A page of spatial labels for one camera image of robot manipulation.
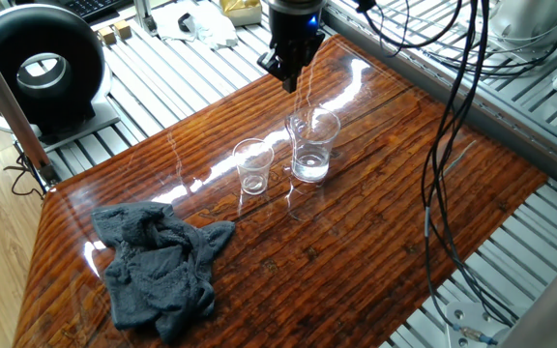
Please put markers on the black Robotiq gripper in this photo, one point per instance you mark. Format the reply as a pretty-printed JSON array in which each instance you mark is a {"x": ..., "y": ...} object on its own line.
[{"x": 295, "y": 29}]

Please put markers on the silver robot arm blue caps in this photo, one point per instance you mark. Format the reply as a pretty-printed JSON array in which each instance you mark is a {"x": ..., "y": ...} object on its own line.
[{"x": 549, "y": 309}]

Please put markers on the small clear plastic cup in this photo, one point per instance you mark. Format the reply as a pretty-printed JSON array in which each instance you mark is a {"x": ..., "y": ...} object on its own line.
[{"x": 253, "y": 169}]

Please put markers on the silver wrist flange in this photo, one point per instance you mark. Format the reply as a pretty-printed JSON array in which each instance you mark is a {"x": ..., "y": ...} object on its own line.
[{"x": 298, "y": 3}]

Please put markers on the gold foil bag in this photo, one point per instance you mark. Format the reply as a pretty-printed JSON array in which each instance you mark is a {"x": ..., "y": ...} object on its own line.
[{"x": 242, "y": 12}]

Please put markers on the white crumpled cloth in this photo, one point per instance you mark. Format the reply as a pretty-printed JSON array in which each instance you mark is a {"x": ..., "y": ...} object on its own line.
[{"x": 211, "y": 26}]

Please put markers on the small wooden cube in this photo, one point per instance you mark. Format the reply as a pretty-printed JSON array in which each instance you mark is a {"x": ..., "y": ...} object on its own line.
[
  {"x": 106, "y": 36},
  {"x": 123, "y": 29}
]

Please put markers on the wood grain table board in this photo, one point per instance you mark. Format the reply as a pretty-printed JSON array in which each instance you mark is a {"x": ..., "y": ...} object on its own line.
[{"x": 356, "y": 232}]

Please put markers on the black keyboard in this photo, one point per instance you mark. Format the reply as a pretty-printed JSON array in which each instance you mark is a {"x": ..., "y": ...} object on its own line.
[{"x": 92, "y": 7}]

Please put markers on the dark grey towel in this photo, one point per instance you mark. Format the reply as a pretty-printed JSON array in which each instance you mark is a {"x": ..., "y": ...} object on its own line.
[{"x": 157, "y": 270}]

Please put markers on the grey pedestal with plate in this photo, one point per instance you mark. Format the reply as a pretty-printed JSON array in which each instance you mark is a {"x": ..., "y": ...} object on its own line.
[{"x": 525, "y": 19}]

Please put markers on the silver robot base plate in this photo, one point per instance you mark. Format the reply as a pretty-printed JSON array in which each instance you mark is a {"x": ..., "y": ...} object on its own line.
[{"x": 467, "y": 314}]

